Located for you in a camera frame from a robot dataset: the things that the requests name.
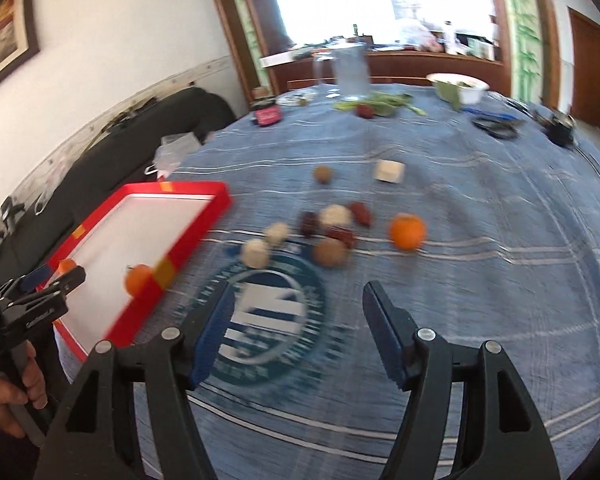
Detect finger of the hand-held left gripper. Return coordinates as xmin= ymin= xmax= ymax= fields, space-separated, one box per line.
xmin=0 ymin=266 xmax=51 ymax=306
xmin=2 ymin=266 xmax=87 ymax=321

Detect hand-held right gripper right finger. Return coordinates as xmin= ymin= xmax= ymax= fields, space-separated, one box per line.
xmin=362 ymin=280 xmax=561 ymax=480

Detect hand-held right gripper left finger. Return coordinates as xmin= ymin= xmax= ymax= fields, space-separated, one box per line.
xmin=32 ymin=282 xmax=231 ymax=480

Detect red tray with white base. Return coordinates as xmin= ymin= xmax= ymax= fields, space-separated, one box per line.
xmin=49 ymin=181 xmax=232 ymax=363

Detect large orange mandarin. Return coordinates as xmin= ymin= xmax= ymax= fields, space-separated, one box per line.
xmin=390 ymin=213 xmax=427 ymax=252

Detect dark red date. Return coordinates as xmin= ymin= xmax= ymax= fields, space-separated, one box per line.
xmin=299 ymin=211 xmax=321 ymax=238

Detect white cube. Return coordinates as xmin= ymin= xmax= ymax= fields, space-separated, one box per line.
xmin=373 ymin=159 xmax=406 ymax=183

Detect person's left hand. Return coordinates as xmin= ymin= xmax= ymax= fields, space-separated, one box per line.
xmin=0 ymin=340 xmax=48 ymax=438

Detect blue plaid tablecloth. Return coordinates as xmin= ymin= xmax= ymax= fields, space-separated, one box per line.
xmin=60 ymin=82 xmax=600 ymax=480

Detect black sofa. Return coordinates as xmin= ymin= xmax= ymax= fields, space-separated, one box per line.
xmin=0 ymin=86 xmax=237 ymax=411

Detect clear plastic bag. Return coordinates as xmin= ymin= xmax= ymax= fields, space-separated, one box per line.
xmin=147 ymin=132 xmax=203 ymax=181

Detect black jar with red label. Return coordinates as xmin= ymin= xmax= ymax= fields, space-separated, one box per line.
xmin=254 ymin=105 xmax=283 ymax=127

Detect black scissors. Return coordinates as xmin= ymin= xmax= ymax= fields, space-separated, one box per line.
xmin=471 ymin=115 xmax=521 ymax=140

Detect green leafy vegetable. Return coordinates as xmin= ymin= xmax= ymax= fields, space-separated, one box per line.
xmin=350 ymin=92 xmax=428 ymax=117

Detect blue pen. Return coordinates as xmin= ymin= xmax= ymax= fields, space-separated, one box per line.
xmin=462 ymin=106 xmax=523 ymax=121

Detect green leaf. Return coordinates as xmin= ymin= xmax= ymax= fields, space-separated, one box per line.
xmin=434 ymin=82 xmax=463 ymax=112

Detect white bowl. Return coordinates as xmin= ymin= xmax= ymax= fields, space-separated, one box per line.
xmin=426 ymin=72 xmax=491 ymax=106

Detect metal tool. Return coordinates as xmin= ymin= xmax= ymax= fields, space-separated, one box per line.
xmin=502 ymin=96 xmax=536 ymax=116

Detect small black box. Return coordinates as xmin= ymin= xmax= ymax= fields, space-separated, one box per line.
xmin=542 ymin=112 xmax=578 ymax=148

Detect clear glass pitcher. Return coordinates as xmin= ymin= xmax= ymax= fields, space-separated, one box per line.
xmin=312 ymin=42 xmax=371 ymax=103

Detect wooden cabinet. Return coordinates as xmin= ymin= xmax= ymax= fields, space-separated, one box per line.
xmin=270 ymin=45 xmax=513 ymax=98

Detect brown wooden door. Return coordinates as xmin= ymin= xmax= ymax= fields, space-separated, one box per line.
xmin=567 ymin=7 xmax=600 ymax=133

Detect framed wall picture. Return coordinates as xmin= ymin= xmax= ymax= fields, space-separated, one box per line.
xmin=0 ymin=0 xmax=41 ymax=103

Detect bamboo painted wall panel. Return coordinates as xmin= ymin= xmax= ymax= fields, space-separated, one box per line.
xmin=497 ymin=0 xmax=546 ymax=103
xmin=232 ymin=0 xmax=271 ymax=96

